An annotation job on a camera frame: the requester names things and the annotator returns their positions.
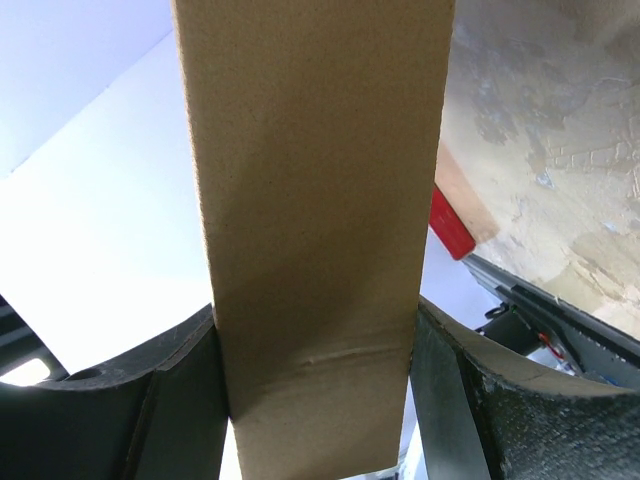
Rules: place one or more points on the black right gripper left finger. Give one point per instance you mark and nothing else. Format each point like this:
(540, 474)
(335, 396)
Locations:
(157, 411)

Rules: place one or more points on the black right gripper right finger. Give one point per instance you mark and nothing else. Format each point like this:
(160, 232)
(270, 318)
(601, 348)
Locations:
(485, 412)

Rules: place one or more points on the brown cardboard box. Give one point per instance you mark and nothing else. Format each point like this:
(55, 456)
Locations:
(314, 128)

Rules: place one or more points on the red rectangular box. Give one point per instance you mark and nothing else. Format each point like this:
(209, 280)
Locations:
(449, 228)

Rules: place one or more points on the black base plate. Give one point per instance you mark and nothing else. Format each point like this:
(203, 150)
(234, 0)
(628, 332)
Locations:
(527, 321)

